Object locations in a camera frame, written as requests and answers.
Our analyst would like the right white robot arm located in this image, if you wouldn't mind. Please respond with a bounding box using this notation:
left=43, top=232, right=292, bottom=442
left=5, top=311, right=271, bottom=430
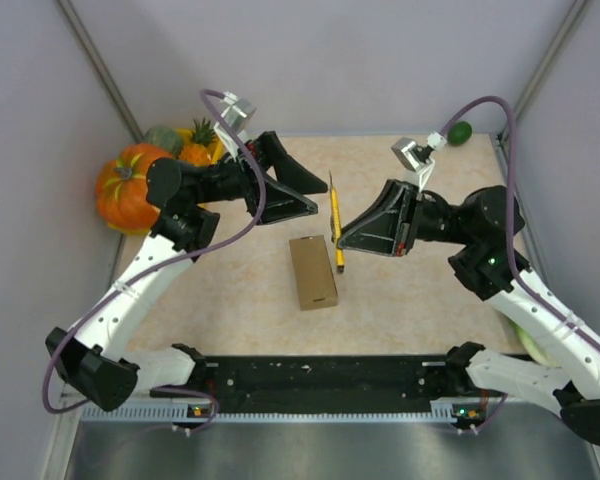
left=336, top=180, right=600, bottom=446

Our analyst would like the yellow utility knife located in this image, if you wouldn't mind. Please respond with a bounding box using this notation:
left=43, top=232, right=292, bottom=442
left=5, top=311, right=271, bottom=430
left=329, top=173, right=345, bottom=274

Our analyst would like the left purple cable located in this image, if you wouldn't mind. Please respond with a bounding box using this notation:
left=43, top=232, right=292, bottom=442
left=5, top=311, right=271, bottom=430
left=42, top=88, right=269, bottom=434

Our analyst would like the orange pumpkin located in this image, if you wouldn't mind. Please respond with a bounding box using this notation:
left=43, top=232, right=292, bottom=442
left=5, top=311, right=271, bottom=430
left=95, top=143, right=172, bottom=235

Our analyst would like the brown cardboard express box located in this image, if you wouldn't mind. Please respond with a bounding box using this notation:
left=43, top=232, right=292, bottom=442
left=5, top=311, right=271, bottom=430
left=289, top=235, right=339, bottom=311

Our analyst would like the small pineapple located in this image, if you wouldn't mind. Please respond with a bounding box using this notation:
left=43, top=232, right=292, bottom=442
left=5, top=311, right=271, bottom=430
left=177, top=118, right=218, bottom=167

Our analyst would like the green squash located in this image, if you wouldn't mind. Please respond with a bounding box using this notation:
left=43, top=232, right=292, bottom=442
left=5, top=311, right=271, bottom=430
left=142, top=124, right=184, bottom=157

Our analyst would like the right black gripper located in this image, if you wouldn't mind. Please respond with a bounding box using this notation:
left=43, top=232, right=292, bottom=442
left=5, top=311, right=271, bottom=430
left=333, top=180, right=477, bottom=259

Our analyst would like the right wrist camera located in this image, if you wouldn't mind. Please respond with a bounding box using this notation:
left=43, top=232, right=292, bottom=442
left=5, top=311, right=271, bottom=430
left=391, top=132, right=447, bottom=191

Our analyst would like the yellow plastic tray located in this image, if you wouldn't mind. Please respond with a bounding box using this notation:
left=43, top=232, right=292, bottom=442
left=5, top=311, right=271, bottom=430
left=95, top=120, right=224, bottom=235

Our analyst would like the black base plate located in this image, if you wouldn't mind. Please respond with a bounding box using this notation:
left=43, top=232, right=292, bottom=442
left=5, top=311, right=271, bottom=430
left=149, top=353, right=531, bottom=415

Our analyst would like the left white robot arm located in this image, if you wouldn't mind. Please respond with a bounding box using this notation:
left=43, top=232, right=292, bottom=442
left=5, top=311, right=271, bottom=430
left=45, top=131, right=328, bottom=412

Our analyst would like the green lettuce head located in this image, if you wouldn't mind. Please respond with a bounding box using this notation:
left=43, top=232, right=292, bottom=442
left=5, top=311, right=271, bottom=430
left=511, top=321, right=560, bottom=368

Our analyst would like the aluminium frame rail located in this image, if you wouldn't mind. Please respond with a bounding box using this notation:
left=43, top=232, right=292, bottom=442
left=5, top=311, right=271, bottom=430
left=59, top=359, right=600, bottom=425

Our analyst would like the green lime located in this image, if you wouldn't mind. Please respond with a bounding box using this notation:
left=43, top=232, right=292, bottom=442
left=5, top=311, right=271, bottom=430
left=447, top=120, right=473, bottom=147

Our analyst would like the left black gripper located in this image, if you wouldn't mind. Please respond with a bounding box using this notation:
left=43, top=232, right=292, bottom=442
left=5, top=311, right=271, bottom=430
left=191, top=131, right=328, bottom=226

